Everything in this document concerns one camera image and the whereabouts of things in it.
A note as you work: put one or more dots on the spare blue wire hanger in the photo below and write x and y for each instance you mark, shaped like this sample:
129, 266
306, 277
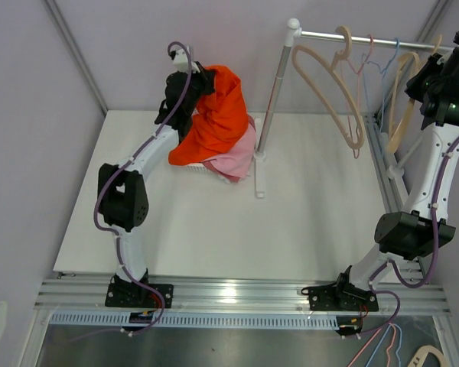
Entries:
390, 342

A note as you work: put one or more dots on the spare beige hanger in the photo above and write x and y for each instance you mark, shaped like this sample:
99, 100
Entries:
424, 352

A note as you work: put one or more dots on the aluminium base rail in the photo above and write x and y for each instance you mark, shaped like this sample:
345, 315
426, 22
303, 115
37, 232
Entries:
220, 295

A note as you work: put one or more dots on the orange t shirt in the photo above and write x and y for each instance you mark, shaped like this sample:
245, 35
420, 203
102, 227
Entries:
220, 122

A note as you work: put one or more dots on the beige plastic hanger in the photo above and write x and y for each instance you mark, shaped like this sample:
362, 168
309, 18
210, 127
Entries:
331, 74

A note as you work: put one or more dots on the white plastic basket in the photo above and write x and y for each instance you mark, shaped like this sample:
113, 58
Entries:
198, 168

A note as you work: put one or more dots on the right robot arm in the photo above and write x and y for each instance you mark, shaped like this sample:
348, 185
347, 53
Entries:
421, 227

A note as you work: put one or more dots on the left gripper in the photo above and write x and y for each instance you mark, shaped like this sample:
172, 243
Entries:
206, 78

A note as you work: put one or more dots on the dark pink t shirt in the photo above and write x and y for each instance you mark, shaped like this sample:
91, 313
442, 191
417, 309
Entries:
233, 171

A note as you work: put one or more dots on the light pink tank top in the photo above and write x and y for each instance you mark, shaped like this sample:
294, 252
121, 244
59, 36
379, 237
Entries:
243, 150

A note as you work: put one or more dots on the white slotted cable duct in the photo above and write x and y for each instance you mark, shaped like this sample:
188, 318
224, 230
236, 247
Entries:
197, 320

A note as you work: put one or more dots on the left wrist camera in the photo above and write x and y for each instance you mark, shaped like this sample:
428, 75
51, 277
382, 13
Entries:
181, 62

